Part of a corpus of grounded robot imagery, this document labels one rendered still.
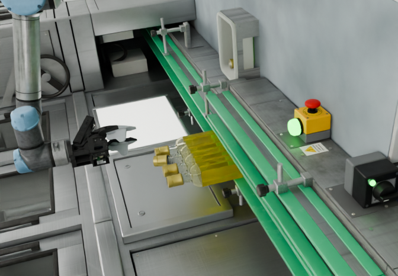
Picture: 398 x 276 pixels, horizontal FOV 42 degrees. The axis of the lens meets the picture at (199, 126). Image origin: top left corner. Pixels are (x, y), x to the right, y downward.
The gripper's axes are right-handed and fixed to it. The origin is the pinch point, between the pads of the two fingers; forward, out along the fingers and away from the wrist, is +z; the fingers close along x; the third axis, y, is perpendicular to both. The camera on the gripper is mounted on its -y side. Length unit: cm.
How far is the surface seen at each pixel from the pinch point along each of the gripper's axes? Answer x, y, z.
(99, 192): -20.1, 5.7, -13.6
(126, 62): -54, -90, 12
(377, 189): 38, 59, 41
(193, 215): -10.0, 27.8, 12.1
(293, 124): 26, 29, 37
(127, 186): -19.7, 6.0, -4.1
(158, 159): -3.4, 9.7, 5.9
